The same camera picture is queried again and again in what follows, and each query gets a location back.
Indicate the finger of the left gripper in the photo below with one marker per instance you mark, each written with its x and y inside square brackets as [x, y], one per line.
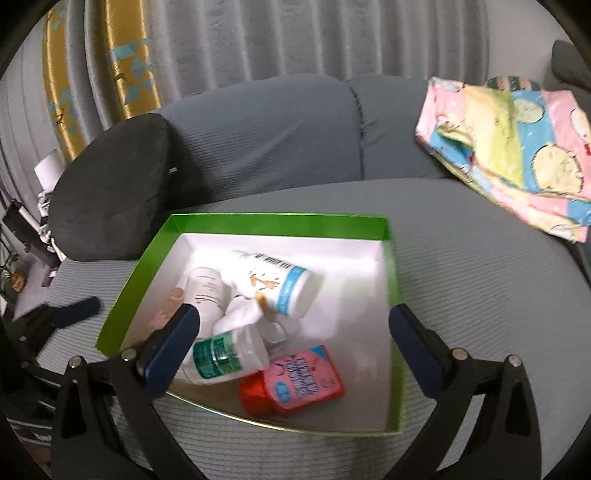
[44, 320]

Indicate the white bottle blue cap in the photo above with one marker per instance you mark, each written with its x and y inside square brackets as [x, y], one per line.
[284, 287]

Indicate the black round cushion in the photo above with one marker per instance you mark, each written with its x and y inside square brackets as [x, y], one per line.
[106, 204]

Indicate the colourful cartoon blanket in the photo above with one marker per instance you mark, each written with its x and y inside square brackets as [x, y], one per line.
[517, 152]

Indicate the red pink bottle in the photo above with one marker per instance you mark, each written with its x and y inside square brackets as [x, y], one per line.
[292, 383]

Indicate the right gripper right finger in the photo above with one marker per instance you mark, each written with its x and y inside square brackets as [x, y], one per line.
[451, 378]

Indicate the green cardboard box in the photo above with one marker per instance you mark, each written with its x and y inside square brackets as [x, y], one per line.
[354, 254]

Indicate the white plastic cup holder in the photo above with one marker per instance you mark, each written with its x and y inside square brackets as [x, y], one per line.
[242, 312]

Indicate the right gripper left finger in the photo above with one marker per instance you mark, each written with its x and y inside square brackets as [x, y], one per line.
[143, 373]

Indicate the grey and gold curtain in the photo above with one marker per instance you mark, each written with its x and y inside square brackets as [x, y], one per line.
[71, 69]

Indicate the white tube bottle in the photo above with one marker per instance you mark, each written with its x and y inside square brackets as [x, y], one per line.
[205, 291]

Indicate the amber hair clip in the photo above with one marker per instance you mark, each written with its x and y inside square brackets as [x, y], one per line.
[167, 309]

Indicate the black tripod stand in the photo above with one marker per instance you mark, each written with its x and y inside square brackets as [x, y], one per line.
[19, 222]

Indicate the white bottle green label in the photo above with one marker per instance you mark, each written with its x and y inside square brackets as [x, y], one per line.
[225, 357]

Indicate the small potted plant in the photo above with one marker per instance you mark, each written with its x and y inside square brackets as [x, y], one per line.
[13, 278]

